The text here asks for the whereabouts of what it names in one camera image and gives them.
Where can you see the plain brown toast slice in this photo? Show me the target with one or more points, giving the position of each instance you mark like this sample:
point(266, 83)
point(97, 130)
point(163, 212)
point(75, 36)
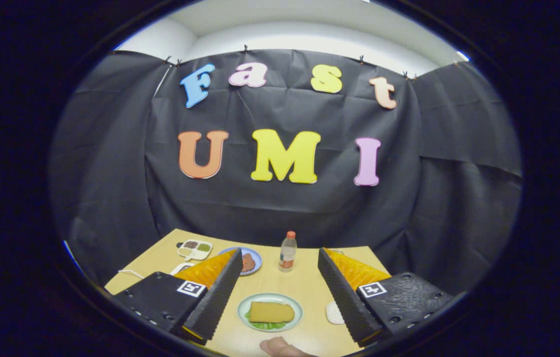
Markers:
point(272, 312)

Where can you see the light green plate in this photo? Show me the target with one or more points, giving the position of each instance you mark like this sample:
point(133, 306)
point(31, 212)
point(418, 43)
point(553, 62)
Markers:
point(297, 310)

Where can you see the blue plate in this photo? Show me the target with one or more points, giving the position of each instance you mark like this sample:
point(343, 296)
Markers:
point(258, 258)

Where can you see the green lettuce leaf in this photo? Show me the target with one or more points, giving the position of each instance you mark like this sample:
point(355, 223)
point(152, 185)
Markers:
point(265, 326)

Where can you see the clear water bottle red cap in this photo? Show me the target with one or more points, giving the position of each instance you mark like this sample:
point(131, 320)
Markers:
point(287, 255)

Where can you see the white toaster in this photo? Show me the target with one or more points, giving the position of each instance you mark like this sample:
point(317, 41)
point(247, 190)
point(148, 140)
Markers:
point(180, 268)

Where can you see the black backdrop cloth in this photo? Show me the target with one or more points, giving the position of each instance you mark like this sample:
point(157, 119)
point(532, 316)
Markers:
point(270, 208)

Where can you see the white divided condiment dish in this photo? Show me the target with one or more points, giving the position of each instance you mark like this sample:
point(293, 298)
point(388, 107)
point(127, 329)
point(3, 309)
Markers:
point(195, 249)

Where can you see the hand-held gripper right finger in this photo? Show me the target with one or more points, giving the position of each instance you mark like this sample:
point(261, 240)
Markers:
point(342, 297)

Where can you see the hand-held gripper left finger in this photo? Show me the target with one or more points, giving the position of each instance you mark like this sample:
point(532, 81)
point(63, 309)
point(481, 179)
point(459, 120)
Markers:
point(220, 297)

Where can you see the small white dish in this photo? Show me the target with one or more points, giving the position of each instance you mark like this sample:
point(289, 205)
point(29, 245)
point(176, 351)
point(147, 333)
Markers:
point(334, 313)

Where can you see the brown meat piece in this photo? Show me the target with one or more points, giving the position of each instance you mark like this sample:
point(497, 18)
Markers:
point(248, 263)

